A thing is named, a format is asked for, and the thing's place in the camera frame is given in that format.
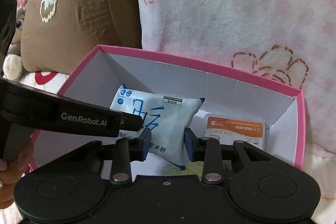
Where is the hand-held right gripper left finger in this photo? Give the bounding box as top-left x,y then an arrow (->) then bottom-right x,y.
56,127 -> 153,186

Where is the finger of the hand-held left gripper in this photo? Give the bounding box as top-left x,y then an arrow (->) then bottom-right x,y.
121,112 -> 144,132

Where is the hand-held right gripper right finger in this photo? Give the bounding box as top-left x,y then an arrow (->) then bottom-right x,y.
184,127 -> 279,185

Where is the green yarn ball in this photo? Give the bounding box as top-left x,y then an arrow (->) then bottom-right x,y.
165,161 -> 205,177

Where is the blue white wipes pack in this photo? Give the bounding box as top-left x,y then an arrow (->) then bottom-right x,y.
110,84 -> 206,170

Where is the clear orange-label card case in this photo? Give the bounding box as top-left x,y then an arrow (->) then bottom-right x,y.
202,113 -> 271,152

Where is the pink cardboard box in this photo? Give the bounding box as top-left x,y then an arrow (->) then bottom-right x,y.
26,45 -> 306,177

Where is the person's left hand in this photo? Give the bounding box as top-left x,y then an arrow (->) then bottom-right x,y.
0,136 -> 35,210

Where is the grey rabbit plush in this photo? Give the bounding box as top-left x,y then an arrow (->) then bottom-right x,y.
3,0 -> 37,81

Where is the brown pillow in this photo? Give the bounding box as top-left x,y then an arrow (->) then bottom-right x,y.
20,0 -> 143,75

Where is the pink floral pillow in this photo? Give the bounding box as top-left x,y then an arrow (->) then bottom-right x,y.
130,0 -> 336,209

